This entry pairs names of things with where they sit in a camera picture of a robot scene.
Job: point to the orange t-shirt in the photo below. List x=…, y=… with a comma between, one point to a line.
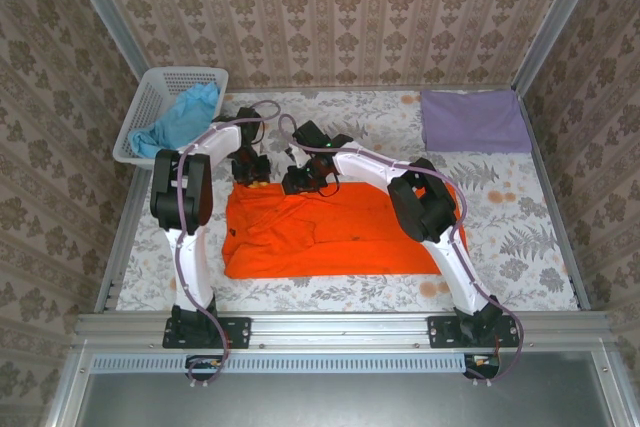
x=325, y=247

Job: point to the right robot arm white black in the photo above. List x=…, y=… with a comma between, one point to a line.
x=425, y=207

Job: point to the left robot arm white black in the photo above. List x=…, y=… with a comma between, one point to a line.
x=175, y=197

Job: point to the light blue t-shirt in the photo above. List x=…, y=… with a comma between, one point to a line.
x=185, y=117

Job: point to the floral tablecloth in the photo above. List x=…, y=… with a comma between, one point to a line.
x=325, y=294

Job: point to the white perforated plastic basket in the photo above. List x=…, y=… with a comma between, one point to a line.
x=150, y=79

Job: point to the purple folded t-shirt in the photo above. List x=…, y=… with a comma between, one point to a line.
x=475, y=122

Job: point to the grey metal sheet panel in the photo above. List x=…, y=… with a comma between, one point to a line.
x=325, y=402

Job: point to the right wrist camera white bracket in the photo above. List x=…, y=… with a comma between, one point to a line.
x=294, y=157

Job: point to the aluminium back rail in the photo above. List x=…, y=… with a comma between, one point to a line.
x=350, y=87

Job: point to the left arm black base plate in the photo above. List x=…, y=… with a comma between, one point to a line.
x=240, y=332

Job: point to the aluminium mounting rail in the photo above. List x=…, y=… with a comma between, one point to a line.
x=340, y=329

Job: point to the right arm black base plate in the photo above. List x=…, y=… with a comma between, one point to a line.
x=437, y=332

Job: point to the aluminium frame post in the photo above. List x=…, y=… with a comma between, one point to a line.
x=108, y=12
x=557, y=17

